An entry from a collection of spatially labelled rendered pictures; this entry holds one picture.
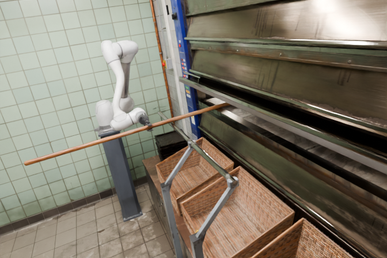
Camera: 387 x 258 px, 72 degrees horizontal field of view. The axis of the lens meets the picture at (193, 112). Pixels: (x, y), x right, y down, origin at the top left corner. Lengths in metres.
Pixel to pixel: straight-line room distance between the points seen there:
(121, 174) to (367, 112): 2.24
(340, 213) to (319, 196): 0.12
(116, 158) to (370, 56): 2.23
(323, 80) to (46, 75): 2.54
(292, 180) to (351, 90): 0.62
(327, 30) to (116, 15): 2.31
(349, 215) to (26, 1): 2.91
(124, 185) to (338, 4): 2.38
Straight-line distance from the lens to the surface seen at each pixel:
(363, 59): 1.05
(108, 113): 2.56
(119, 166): 2.74
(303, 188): 1.48
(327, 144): 1.02
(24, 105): 3.11
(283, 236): 1.51
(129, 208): 3.00
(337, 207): 1.37
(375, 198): 1.21
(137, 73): 3.08
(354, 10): 1.06
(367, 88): 1.07
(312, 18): 1.17
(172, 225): 1.85
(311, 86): 1.21
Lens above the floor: 1.87
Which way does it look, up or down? 20 degrees down
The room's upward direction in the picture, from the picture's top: 9 degrees counter-clockwise
